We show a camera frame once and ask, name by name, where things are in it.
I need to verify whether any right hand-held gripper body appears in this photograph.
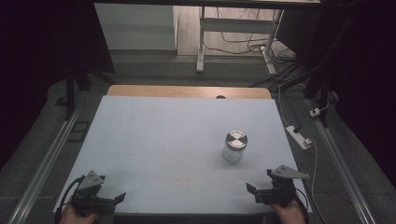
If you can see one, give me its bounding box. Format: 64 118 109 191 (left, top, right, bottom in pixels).
254 164 311 209

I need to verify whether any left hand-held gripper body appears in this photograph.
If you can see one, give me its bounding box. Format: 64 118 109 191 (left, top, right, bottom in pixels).
70 169 119 217

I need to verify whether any clear glass jar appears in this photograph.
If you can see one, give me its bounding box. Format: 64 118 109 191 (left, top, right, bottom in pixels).
221 141 245 163

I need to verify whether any silver metal jar lid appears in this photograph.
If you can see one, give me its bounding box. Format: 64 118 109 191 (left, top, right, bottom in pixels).
224 130 249 152

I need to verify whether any person's left hand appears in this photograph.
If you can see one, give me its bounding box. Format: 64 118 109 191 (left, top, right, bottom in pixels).
58 203 101 224

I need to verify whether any person's right hand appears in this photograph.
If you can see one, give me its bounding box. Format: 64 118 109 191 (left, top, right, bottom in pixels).
269 199 308 224

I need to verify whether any white power strip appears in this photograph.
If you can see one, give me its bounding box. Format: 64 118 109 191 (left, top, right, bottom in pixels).
285 124 313 151

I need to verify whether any white table mat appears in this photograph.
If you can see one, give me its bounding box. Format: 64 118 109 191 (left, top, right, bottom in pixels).
53 95 313 216

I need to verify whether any black stand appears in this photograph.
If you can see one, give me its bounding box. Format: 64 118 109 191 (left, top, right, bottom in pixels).
302 18 344 129
63 61 117 121

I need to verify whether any wooden table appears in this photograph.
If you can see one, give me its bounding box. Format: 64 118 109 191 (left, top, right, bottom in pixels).
106 84 273 100

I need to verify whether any dark curtain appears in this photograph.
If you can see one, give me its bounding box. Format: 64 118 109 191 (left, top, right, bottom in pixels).
276 0 396 188
0 0 116 171

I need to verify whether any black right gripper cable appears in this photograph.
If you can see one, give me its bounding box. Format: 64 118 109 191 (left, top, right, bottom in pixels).
293 186 311 224

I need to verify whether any white cable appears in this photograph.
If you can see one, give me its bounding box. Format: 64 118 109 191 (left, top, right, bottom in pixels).
277 84 331 224

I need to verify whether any metal floor rail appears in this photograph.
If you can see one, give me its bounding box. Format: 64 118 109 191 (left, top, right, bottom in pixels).
7 102 86 224
305 98 378 224

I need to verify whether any black rectangular floor frame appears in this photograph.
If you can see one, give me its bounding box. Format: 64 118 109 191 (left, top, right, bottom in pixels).
66 120 92 144

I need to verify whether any tangle of black floor cables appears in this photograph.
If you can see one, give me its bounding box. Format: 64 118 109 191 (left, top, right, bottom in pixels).
204 7 307 90

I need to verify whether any white desk frame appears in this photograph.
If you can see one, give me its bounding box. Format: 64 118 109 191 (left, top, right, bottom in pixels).
195 6 285 76

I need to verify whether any white wall panel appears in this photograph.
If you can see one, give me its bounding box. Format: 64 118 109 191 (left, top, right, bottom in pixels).
93 3 179 51

